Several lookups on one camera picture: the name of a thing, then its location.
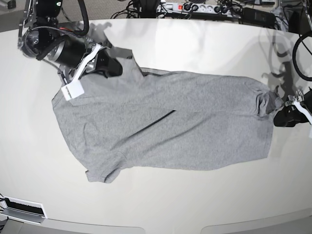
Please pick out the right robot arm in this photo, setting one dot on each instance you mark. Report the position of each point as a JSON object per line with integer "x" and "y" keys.
{"x": 40, "y": 32}

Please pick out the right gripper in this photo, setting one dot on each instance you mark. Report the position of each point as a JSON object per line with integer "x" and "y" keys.
{"x": 69, "y": 54}

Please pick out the grey t-shirt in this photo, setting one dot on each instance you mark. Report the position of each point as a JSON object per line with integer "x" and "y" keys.
{"x": 172, "y": 120}

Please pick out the black power adapter box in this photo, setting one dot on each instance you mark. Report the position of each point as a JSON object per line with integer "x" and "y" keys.
{"x": 257, "y": 17}

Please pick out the white cable slot box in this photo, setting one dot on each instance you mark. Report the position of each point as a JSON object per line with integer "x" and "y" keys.
{"x": 22, "y": 210}

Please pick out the white power strip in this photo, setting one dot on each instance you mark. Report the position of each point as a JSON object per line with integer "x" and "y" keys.
{"x": 195, "y": 8}

